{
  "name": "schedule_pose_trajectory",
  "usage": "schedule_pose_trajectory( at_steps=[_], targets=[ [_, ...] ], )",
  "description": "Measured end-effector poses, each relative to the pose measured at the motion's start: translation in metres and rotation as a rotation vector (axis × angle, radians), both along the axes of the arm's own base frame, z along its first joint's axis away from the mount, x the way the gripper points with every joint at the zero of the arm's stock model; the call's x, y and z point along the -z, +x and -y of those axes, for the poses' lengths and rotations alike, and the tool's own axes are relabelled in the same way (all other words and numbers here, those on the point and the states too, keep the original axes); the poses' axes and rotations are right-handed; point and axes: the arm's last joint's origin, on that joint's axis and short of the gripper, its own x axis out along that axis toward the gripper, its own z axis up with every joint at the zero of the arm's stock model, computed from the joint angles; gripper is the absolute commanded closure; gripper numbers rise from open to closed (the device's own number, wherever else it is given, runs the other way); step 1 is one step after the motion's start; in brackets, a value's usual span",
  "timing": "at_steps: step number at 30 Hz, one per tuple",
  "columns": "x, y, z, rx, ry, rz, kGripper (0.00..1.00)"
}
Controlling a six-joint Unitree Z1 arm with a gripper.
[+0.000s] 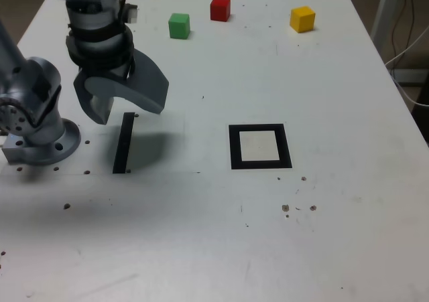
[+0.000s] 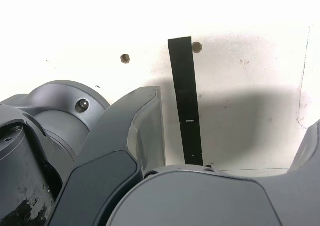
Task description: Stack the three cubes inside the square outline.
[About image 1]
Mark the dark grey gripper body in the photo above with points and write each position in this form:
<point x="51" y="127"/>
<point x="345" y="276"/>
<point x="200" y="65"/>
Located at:
<point x="107" y="76"/>

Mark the yellow cube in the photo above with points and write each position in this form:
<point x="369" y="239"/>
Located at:
<point x="301" y="20"/>

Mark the white metal post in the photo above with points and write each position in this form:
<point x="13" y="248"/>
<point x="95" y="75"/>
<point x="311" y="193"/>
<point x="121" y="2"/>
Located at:
<point x="382" y="7"/>

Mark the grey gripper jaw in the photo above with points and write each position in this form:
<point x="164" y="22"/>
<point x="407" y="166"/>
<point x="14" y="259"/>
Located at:
<point x="147" y="84"/>
<point x="90" y="109"/>

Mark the black tape square outline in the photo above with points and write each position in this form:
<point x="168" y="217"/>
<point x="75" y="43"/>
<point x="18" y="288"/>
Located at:
<point x="234" y="148"/>

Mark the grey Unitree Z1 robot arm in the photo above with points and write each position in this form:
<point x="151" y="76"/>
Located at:
<point x="37" y="81"/>

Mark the red cube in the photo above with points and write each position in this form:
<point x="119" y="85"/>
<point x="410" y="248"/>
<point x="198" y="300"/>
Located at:
<point x="219" y="10"/>

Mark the grey gripper camera box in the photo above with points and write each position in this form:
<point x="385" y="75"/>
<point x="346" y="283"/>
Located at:
<point x="132" y="13"/>

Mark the green cube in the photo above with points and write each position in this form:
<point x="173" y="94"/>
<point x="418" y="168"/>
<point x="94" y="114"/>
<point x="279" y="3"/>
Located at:
<point x="179" y="27"/>

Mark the black tape strip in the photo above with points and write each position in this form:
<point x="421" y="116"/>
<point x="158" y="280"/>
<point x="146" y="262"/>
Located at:
<point x="123" y="141"/>

